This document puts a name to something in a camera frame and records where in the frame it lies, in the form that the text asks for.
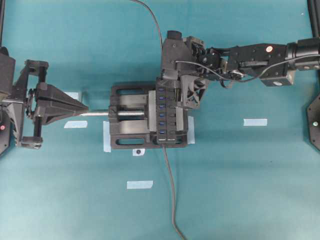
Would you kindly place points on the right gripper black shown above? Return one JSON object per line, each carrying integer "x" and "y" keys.
{"x": 186, "y": 64}

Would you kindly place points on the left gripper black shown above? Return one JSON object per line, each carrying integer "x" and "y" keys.
{"x": 20, "y": 102}

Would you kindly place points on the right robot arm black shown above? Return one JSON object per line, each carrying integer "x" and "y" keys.
{"x": 273, "y": 64}

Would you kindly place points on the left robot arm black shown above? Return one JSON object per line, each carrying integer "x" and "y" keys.
{"x": 7, "y": 68}

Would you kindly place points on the black multi-port USB hub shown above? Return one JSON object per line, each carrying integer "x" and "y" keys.
{"x": 165, "y": 114}

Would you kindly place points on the blue tape strip left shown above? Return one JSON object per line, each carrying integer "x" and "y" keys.
{"x": 76, "y": 124}

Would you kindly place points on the blue tape strip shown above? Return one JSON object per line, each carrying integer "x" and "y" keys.
{"x": 76, "y": 124}
{"x": 139, "y": 184}
{"x": 255, "y": 122}

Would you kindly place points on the black bench vise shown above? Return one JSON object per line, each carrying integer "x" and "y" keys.
{"x": 132, "y": 118}

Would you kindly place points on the tape under vise right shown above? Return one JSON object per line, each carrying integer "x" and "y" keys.
{"x": 191, "y": 130}

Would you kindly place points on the tape under vise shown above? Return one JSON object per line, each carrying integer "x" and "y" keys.
{"x": 106, "y": 137}
{"x": 191, "y": 130}

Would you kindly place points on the tape under vise left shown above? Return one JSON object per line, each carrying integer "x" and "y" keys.
{"x": 106, "y": 137}

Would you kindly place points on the blue tape strip right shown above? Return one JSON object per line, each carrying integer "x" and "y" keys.
{"x": 255, "y": 122}

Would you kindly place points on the small black screw marker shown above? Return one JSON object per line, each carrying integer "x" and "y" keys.
{"x": 138, "y": 152}

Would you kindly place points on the blue tape strip bottom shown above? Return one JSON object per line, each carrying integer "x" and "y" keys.
{"x": 139, "y": 184}

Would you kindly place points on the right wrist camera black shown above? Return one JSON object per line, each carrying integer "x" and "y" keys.
{"x": 174, "y": 35}

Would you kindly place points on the black frame rail left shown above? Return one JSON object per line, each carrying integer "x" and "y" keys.
{"x": 2, "y": 15}

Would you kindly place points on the black frame rail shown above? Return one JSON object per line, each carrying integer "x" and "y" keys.
{"x": 314, "y": 16}
{"x": 2, "y": 15}

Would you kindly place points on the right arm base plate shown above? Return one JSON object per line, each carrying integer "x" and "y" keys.
{"x": 311, "y": 122}

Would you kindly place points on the black frame rail right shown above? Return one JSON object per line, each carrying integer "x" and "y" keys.
{"x": 314, "y": 16}

